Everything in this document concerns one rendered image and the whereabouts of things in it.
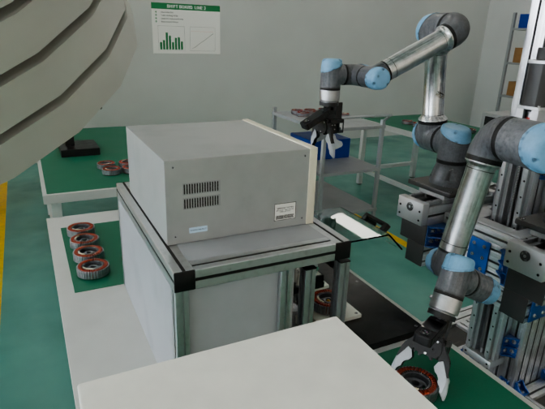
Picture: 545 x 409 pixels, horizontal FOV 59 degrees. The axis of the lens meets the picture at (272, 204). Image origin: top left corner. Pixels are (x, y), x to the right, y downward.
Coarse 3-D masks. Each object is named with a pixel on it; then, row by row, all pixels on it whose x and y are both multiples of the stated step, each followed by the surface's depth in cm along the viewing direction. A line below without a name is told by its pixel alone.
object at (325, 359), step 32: (320, 320) 68; (224, 352) 61; (256, 352) 61; (288, 352) 61; (320, 352) 61; (352, 352) 62; (96, 384) 55; (128, 384) 55; (160, 384) 55; (192, 384) 55; (224, 384) 55; (256, 384) 55; (288, 384) 56; (320, 384) 56; (352, 384) 56; (384, 384) 56
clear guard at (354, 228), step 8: (336, 208) 155; (320, 216) 147; (328, 216) 147; (336, 216) 148; (344, 216) 148; (352, 216) 148; (328, 224) 141; (336, 224) 141; (344, 224) 142; (352, 224) 142; (360, 224) 142; (368, 224) 142; (344, 232) 136; (352, 232) 136; (360, 232) 136; (368, 232) 136; (376, 232) 136; (384, 232) 137; (352, 240) 130; (360, 240) 131; (392, 240) 138; (400, 248) 140
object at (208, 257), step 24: (120, 192) 150; (144, 216) 129; (144, 240) 123; (216, 240) 115; (240, 240) 116; (264, 240) 116; (288, 240) 117; (312, 240) 117; (336, 240) 118; (168, 264) 103; (192, 264) 103; (216, 264) 104; (240, 264) 105; (264, 264) 108; (288, 264) 111; (312, 264) 114; (192, 288) 102
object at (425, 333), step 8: (432, 320) 122; (440, 320) 122; (424, 328) 117; (432, 328) 118; (440, 328) 118; (416, 336) 115; (424, 336) 114; (432, 336) 115; (424, 344) 114; (432, 344) 115
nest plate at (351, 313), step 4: (348, 304) 153; (348, 308) 151; (352, 308) 151; (316, 312) 148; (348, 312) 149; (352, 312) 149; (356, 312) 149; (316, 316) 146; (320, 316) 146; (324, 316) 146; (328, 316) 146; (348, 316) 147; (352, 316) 147; (356, 316) 148; (360, 316) 149; (316, 320) 144; (348, 320) 147
